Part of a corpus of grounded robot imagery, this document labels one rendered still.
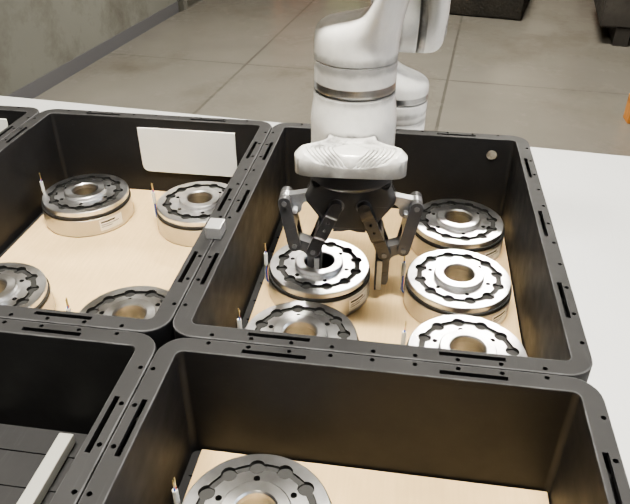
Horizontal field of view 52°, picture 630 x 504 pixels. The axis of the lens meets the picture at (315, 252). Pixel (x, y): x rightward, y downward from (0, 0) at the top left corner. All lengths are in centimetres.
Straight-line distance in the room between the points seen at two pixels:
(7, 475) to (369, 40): 43
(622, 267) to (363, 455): 62
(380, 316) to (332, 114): 21
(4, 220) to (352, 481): 51
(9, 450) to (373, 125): 39
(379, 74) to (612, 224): 68
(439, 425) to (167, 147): 52
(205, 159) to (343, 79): 34
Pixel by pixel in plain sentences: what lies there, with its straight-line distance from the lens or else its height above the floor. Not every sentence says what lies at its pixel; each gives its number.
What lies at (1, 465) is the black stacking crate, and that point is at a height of 83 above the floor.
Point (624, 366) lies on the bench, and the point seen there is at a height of 70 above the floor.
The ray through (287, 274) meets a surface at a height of 86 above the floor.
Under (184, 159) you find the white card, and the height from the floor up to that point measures 88.
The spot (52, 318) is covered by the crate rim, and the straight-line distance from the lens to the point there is 52.
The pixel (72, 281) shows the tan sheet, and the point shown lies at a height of 83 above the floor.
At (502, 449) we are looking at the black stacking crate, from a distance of 50.
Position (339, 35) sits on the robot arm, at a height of 110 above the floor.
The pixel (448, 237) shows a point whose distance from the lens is 73.
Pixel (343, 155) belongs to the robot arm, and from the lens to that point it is 52.
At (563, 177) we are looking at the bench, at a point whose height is 70.
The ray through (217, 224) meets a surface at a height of 94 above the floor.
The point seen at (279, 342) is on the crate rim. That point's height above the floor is 93.
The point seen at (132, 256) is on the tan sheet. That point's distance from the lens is 76.
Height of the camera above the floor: 124
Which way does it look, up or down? 34 degrees down
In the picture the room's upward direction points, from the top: straight up
